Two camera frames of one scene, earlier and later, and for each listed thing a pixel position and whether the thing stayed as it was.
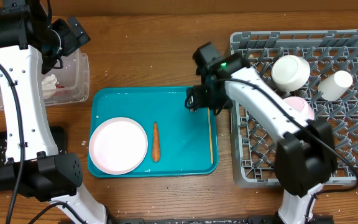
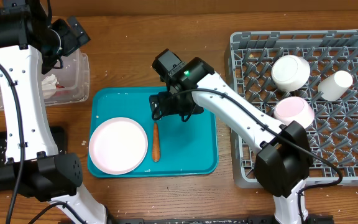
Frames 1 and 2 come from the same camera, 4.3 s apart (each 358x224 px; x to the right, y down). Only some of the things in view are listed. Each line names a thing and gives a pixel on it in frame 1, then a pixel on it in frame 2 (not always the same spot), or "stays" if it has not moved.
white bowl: [289, 73] stays
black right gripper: [201, 99] -> [169, 96]
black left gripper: [71, 42] stays
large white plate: [118, 145] stays
